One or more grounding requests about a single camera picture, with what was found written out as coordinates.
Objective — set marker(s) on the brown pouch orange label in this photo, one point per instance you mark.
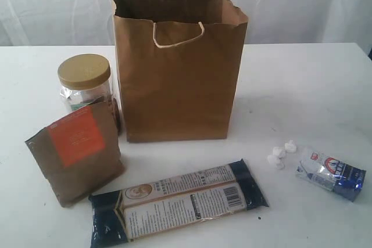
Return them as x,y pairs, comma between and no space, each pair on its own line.
79,153

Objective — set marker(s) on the long dark noodle package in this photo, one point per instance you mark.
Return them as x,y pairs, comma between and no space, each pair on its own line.
139,211

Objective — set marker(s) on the white marshmallow piece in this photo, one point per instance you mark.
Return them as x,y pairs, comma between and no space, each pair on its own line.
290,146
279,152
275,162

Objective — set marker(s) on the clear jar gold lid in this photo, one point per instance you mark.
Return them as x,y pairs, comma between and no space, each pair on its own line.
86,79

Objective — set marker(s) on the brown paper bag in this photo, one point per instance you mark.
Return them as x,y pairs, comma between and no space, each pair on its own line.
177,67

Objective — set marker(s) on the small blue white packet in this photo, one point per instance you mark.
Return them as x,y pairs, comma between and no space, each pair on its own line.
330,173

